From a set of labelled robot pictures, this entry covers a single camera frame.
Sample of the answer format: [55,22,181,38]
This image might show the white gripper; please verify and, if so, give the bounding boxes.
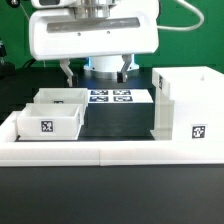
[29,0,159,87]

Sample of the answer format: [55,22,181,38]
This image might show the white front drawer tray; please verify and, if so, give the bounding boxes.
[16,103,84,140]

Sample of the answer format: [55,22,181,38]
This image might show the white drawer tray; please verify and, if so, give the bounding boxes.
[33,88,88,107]
[16,103,84,140]

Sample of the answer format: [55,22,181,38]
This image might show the white drawer cabinet box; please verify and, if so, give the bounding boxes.
[151,66,224,141]

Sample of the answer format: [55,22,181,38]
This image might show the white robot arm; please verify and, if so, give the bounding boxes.
[29,0,159,83]

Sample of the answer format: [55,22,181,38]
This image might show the white rear drawer tray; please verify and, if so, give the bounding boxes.
[33,88,88,107]

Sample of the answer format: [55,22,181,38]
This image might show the fiducial marker sheet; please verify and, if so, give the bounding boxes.
[88,89,153,104]

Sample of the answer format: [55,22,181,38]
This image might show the black cables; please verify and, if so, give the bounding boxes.
[22,58,38,69]

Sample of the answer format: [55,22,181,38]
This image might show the white foam border frame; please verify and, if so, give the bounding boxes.
[0,112,224,167]

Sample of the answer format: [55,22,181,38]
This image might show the white thin cable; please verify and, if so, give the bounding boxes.
[156,0,205,33]

